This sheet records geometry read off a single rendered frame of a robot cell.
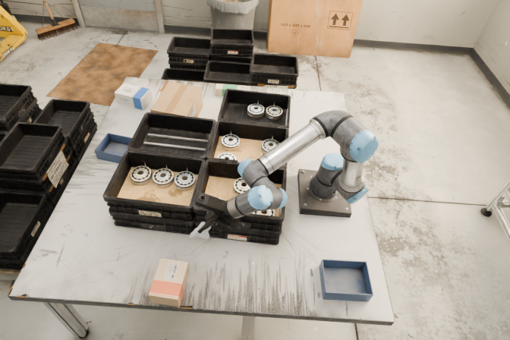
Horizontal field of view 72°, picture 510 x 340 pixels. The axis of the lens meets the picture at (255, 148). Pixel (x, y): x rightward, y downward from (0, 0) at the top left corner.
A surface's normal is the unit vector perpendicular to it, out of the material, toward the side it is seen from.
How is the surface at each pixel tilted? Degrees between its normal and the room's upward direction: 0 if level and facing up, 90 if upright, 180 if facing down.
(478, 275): 0
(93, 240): 0
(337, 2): 80
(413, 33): 90
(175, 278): 0
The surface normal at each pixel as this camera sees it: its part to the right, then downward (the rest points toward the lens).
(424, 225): 0.06, -0.70
